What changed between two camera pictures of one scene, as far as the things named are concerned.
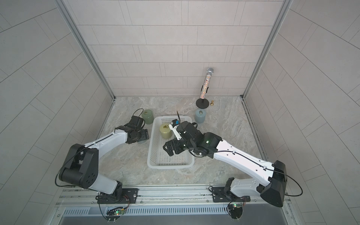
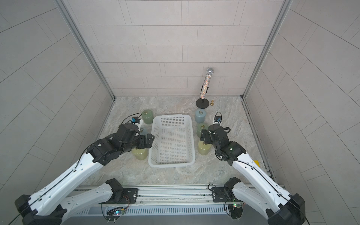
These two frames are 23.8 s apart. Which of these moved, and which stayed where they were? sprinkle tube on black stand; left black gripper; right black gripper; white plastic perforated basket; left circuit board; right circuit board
Moved: left black gripper; right black gripper
Stayed: white plastic perforated basket; sprinkle tube on black stand; left circuit board; right circuit board
